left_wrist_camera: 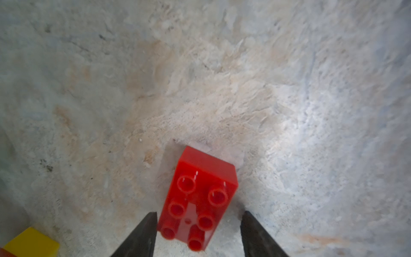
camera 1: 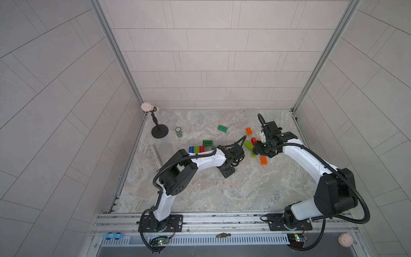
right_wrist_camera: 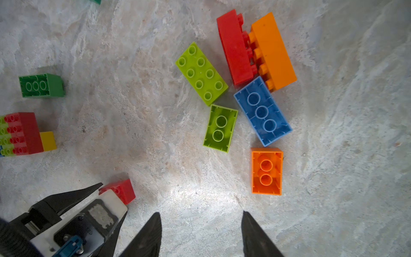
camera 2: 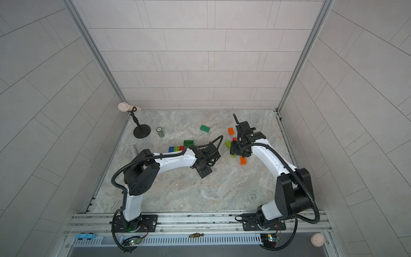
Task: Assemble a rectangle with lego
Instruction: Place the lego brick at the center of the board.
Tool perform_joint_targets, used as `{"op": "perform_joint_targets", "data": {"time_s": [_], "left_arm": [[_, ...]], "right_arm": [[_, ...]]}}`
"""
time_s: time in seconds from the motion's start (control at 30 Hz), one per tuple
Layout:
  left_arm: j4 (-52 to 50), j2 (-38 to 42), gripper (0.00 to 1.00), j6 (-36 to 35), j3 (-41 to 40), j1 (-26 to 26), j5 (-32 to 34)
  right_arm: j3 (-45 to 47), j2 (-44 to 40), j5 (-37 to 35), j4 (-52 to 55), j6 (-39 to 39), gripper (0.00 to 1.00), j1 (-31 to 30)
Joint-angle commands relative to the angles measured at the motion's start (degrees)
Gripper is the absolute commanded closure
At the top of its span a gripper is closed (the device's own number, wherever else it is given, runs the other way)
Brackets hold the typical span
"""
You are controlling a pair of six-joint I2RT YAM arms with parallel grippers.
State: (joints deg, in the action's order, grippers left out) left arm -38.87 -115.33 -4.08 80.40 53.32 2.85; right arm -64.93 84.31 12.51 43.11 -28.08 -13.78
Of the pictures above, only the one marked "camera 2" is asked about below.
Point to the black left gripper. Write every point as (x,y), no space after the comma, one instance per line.
(203,169)

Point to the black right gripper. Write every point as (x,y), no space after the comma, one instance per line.
(236,151)

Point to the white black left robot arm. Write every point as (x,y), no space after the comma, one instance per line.
(137,177)

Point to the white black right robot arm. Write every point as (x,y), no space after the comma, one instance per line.
(294,197)

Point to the small orange lego brick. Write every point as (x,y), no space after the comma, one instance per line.
(243,160)
(231,130)

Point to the dark green lego brick near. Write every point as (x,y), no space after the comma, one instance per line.
(188,143)

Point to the dark green lego brick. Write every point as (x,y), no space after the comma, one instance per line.
(204,128)
(188,143)

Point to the dark green lego brick far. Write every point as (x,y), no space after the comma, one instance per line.
(204,128)

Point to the green camouflage can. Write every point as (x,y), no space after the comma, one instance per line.
(160,132)

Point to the black microphone stand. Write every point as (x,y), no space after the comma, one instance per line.
(141,130)

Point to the glitter silver microphone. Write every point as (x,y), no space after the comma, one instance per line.
(133,151)

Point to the brass fitting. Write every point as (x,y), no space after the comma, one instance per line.
(196,235)

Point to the right circuit board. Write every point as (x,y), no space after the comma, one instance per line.
(269,241)

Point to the circuit board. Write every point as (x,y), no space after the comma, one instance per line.
(132,241)
(269,241)

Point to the left circuit board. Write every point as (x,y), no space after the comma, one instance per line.
(132,241)

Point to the beige round knob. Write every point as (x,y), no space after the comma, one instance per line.
(318,240)

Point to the light blue clip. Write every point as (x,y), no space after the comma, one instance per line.
(85,236)

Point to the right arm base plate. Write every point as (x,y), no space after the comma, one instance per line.
(256,222)

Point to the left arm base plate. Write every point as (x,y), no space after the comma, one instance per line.
(143,223)

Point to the metal corner frame post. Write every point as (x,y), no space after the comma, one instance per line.
(324,11)

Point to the left metal corner post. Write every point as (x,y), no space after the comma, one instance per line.
(87,37)

